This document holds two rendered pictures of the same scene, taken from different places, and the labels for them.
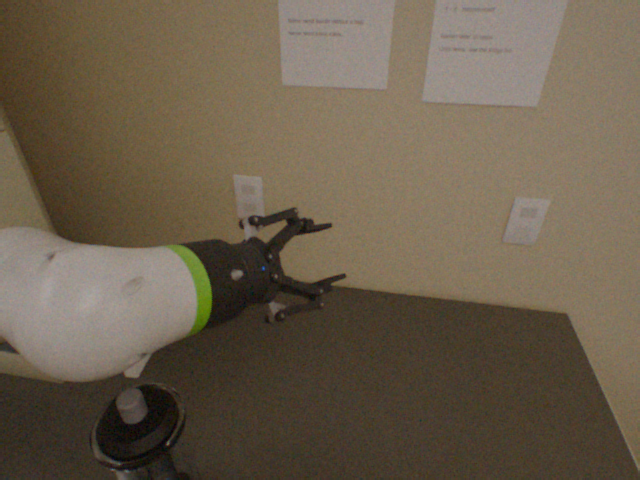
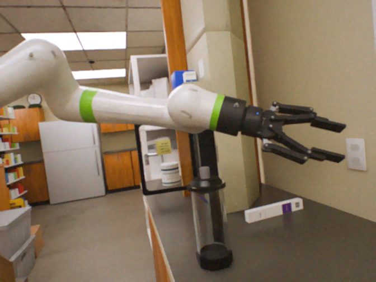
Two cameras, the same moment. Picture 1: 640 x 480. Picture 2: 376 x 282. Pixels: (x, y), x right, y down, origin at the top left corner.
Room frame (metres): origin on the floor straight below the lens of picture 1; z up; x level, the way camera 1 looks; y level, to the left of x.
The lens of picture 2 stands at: (-0.03, -0.39, 1.32)
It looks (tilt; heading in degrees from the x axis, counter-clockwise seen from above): 3 degrees down; 65
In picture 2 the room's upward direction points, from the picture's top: 7 degrees counter-clockwise
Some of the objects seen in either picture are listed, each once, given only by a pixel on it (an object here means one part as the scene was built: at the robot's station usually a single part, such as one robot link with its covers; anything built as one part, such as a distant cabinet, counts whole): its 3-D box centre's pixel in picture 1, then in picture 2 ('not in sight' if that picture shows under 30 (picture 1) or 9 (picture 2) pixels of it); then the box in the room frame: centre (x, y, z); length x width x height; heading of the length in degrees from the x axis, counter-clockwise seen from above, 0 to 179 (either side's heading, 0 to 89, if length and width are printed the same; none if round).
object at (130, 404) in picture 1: (135, 414); (205, 178); (0.29, 0.21, 1.18); 0.09 x 0.09 x 0.07
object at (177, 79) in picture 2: not in sight; (183, 81); (0.50, 0.74, 1.55); 0.10 x 0.10 x 0.09; 79
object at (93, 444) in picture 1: (157, 467); (210, 220); (0.29, 0.21, 1.06); 0.11 x 0.11 x 0.21
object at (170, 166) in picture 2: not in sight; (167, 155); (0.41, 0.85, 1.19); 0.30 x 0.01 x 0.40; 162
